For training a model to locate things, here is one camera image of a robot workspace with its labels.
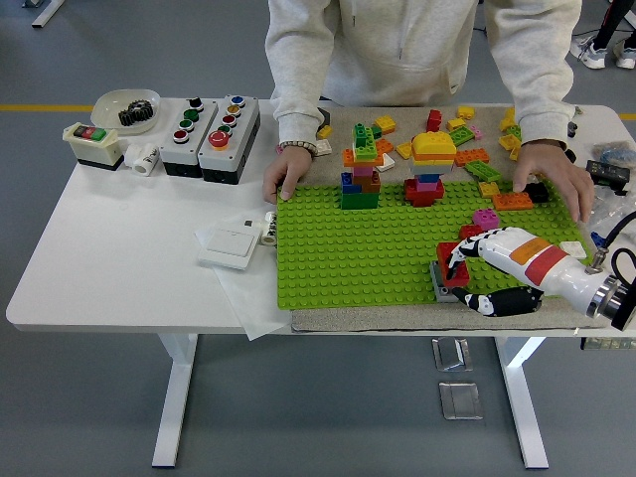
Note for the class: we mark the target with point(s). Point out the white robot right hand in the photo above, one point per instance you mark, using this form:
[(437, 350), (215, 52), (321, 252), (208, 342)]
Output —
[(536, 263)]

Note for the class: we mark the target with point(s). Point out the person's right hand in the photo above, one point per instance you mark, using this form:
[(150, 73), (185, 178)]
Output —
[(288, 169)]

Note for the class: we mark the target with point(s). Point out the person's left hand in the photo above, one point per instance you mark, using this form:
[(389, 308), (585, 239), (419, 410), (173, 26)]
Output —
[(551, 159)]

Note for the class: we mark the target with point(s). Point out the long red brick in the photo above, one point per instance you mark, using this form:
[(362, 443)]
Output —
[(443, 252)]

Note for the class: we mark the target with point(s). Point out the white square tile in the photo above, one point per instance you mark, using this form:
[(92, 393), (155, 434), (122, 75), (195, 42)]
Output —
[(572, 248), (387, 163), (323, 147)]

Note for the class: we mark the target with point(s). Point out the green studded baseplate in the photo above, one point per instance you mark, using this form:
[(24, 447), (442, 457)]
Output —
[(348, 258)]

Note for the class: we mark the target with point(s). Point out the person's right forearm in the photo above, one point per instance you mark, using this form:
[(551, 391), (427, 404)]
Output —
[(298, 114)]

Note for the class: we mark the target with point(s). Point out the person's left forearm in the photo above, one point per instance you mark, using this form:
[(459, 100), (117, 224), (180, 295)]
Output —
[(541, 114)]

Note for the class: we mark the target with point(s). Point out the black brick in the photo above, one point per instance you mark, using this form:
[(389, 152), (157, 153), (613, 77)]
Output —
[(537, 193)]

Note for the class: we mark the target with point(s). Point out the small yellow brick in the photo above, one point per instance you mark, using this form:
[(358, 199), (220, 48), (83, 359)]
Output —
[(324, 132)]

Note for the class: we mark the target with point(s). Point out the long orange brick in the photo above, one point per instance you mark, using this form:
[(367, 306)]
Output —
[(512, 201), (472, 157)]

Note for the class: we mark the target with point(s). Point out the grey sloped brick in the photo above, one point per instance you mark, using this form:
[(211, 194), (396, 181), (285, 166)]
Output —
[(325, 117)]

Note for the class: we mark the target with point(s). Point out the small blue brick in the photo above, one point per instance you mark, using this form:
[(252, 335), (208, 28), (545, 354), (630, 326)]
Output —
[(598, 237)]

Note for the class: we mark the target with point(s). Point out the magenta brick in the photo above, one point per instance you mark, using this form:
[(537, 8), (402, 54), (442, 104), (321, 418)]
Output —
[(485, 218)]

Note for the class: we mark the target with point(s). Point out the long lime green brick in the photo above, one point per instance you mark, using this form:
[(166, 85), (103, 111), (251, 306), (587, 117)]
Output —
[(483, 171), (462, 135)]

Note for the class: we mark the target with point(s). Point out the square red brick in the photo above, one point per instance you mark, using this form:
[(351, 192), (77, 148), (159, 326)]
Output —
[(469, 231)]

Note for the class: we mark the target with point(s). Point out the brick tower with green base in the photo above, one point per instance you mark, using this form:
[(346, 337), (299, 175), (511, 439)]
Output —
[(359, 201)]

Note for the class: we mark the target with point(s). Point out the small pink brick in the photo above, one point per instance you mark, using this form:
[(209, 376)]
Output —
[(477, 132)]

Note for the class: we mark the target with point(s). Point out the dark green brick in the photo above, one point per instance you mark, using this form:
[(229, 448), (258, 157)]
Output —
[(376, 132)]

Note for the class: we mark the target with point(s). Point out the grey brick stack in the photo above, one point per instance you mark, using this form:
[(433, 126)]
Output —
[(442, 295)]

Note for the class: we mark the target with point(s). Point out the brick tower with yellow roof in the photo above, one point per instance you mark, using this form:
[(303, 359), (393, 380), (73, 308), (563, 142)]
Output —
[(433, 146)]

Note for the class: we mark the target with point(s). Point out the narrow red brick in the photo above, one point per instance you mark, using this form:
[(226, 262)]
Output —
[(433, 120)]

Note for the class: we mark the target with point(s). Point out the yellow square tile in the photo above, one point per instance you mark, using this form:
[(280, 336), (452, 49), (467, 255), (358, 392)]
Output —
[(509, 141), (516, 153)]

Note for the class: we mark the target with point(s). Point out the metal tool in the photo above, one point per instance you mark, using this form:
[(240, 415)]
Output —
[(573, 128)]

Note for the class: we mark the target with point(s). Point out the small green piece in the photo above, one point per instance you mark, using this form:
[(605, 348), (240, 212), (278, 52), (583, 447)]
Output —
[(575, 109)]

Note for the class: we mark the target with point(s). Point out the black display device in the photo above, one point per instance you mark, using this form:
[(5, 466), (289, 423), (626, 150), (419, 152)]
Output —
[(606, 171)]

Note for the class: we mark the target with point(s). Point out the white printed tube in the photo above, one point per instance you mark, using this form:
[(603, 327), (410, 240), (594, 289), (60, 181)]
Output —
[(269, 229)]

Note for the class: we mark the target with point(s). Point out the bag with blue parts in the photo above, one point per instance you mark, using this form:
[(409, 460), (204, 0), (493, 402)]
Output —
[(616, 151)]

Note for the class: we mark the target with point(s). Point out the control box with emergency stop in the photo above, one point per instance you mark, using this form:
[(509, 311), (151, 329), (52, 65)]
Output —
[(218, 161)]

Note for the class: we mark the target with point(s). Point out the clear plastic bag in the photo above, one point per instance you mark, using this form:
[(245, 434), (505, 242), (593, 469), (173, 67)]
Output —
[(611, 211)]

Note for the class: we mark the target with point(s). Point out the three-button control box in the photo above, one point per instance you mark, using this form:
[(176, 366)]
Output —
[(174, 154)]

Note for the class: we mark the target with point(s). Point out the yellow triangle piece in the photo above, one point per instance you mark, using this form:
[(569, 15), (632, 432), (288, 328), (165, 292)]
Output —
[(403, 150)]

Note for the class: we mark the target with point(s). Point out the metal floor plate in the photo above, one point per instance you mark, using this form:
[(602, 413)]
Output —
[(451, 354), (460, 400)]

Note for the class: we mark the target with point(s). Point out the white table leg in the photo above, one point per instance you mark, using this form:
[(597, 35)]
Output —
[(522, 397), (174, 397)]

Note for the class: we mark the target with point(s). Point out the white paper sheet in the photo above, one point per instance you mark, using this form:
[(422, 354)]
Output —
[(248, 308)]

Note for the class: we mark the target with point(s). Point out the person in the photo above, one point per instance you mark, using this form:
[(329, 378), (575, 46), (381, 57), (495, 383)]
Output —
[(610, 25), (397, 49)]

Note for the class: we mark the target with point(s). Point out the white pipe fitting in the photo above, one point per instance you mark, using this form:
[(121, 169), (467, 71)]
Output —
[(141, 159)]

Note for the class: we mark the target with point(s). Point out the black gears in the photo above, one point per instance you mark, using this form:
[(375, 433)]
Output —
[(134, 113)]

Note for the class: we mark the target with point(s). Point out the white bowl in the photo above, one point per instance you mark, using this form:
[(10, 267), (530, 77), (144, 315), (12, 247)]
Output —
[(107, 111)]

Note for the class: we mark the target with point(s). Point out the white desk foot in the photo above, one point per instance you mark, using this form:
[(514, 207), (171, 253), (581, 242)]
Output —
[(47, 14)]

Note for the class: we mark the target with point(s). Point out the white wall switch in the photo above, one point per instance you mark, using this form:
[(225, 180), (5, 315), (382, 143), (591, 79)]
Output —
[(228, 246)]

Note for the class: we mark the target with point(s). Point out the red green switch box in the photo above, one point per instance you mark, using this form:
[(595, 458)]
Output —
[(94, 149)]

